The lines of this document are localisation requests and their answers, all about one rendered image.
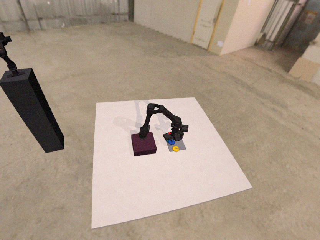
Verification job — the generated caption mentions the blue gear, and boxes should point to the blue gear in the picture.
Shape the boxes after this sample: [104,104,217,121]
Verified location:
[168,139,175,145]

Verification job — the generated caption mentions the yellow gear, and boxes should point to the yellow gear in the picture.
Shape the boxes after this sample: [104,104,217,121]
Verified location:
[172,146,179,152]

